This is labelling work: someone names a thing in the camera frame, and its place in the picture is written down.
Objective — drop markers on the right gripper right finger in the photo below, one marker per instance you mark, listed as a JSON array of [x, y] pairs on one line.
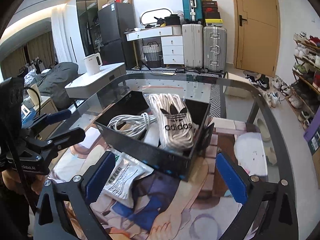
[[234, 176]]

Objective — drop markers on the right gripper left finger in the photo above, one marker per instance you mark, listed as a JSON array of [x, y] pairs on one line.
[[96, 176]]

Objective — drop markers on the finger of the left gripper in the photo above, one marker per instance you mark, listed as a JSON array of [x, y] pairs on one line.
[[41, 122], [66, 139]]

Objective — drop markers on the green and white packet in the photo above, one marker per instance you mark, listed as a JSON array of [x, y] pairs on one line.
[[127, 170]]

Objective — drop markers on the bagged white adidas laces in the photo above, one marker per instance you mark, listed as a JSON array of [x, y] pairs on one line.
[[176, 127]]

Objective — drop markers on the person's left hand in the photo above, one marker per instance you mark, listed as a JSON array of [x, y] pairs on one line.
[[12, 181]]

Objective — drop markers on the dark bean bag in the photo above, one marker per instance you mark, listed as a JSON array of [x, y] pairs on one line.
[[53, 82]]

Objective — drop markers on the white side table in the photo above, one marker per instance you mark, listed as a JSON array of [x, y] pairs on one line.
[[86, 85]]

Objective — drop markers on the white electric kettle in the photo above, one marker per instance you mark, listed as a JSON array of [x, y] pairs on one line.
[[93, 63]]

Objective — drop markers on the black cardboard box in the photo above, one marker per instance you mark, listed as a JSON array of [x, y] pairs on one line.
[[130, 127]]

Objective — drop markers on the purple paper bag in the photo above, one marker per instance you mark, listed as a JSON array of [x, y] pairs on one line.
[[312, 129]]

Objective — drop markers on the wooden shoe rack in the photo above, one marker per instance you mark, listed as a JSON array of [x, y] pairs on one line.
[[304, 98]]

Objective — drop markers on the black refrigerator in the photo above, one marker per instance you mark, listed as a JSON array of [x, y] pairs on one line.
[[114, 21]]

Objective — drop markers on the black glass cabinet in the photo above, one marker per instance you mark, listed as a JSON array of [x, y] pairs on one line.
[[87, 12]]

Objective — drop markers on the woven laundry basket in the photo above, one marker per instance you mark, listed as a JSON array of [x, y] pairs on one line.
[[153, 55]]

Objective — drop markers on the oval vanity mirror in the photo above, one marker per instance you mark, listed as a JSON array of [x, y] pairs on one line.
[[151, 17]]

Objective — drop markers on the white dresser desk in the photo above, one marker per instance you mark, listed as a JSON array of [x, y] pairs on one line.
[[169, 38]]

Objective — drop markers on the silver suitcase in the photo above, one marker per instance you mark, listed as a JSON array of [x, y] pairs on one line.
[[214, 48]]

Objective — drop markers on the wooden door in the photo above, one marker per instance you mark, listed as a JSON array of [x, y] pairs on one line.
[[257, 35]]

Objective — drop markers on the white suitcase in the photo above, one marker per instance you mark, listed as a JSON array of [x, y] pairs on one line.
[[193, 45]]

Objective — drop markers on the stack of shoe boxes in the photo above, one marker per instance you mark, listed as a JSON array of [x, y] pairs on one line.
[[211, 13]]

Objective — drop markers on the teal suitcase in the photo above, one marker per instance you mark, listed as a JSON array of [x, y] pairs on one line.
[[192, 10]]

